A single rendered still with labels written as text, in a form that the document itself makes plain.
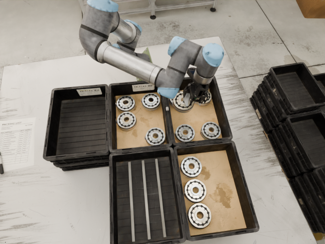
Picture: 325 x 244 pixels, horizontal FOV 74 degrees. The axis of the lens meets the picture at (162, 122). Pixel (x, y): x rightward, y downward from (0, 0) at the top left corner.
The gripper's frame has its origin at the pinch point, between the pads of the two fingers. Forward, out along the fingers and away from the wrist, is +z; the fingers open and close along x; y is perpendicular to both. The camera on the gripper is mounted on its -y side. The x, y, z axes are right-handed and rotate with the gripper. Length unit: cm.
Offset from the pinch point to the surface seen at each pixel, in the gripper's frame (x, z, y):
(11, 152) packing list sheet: -97, 39, 6
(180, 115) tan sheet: -1.5, 17.3, -0.8
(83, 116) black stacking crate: -55, 23, -6
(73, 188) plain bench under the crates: -61, 36, 30
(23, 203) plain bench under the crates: -85, 38, 35
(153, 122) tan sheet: -17.0, 18.7, 1.9
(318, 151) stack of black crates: 109, 52, 17
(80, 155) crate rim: -53, 12, 20
